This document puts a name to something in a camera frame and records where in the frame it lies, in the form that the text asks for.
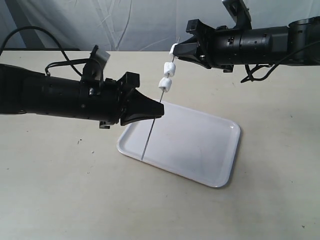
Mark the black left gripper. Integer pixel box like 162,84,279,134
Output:
79,72,165,129

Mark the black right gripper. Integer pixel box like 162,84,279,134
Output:
173,19,241,73

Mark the white marshmallow skewer tip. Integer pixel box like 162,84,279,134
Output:
169,43,178,58

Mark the white marshmallow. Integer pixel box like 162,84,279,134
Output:
163,61,176,78

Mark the white marshmallow skewer handle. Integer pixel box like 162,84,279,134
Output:
158,77,173,93

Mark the thin metal skewer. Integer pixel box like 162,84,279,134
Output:
140,57,175,161

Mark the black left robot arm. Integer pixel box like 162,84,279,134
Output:
0,64,165,129

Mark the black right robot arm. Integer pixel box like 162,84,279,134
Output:
173,16,320,73

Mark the white rectangular plastic tray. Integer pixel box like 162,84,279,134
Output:
117,102,241,188

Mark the grey backdrop cloth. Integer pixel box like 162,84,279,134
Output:
0,0,320,52

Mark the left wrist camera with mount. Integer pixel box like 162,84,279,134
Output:
81,45,111,83

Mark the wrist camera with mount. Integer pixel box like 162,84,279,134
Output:
222,0,252,30
81,45,111,83

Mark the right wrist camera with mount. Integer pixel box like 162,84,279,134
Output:
222,0,252,30

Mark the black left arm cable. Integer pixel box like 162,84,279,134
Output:
0,26,101,76

